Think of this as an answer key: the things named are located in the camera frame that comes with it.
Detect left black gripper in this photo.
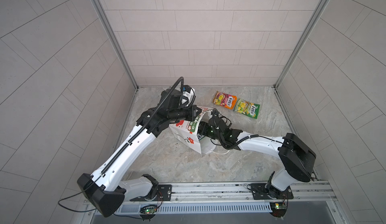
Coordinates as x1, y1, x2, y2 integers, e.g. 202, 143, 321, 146
165, 104, 202, 124

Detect white floral paper bag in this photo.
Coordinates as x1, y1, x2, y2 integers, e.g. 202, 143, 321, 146
169, 106, 222, 154

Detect orange Fox's candy packet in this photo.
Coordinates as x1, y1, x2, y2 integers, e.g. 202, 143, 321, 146
213, 91, 237, 109

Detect green Fox's candy packet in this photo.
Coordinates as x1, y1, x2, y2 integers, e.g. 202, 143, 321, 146
234, 99, 260, 119

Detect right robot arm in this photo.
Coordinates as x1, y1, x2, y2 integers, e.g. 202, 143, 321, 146
198, 117, 316, 199

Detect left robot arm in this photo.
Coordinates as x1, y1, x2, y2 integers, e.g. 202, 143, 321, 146
77, 85, 201, 218

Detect right circuit board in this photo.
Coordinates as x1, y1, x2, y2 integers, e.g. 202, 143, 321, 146
269, 202, 287, 218

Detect circuit board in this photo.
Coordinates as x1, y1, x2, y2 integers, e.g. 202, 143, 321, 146
139, 205, 158, 215
269, 202, 287, 218

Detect left circuit board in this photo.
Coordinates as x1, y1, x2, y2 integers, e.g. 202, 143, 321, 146
139, 205, 158, 215

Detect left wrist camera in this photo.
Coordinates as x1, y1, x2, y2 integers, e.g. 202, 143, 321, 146
181, 85, 196, 108

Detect left black corrugated cable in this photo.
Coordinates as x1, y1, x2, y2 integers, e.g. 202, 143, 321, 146
101, 77, 185, 175

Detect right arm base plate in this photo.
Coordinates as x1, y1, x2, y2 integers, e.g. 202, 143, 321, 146
247, 183, 294, 200

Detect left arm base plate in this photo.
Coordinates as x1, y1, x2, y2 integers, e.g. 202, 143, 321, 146
130, 184, 172, 201

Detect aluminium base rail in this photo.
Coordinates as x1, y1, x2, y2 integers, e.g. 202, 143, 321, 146
123, 181, 337, 205

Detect left loose black cable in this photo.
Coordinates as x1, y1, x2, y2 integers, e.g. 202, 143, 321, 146
57, 178, 100, 214

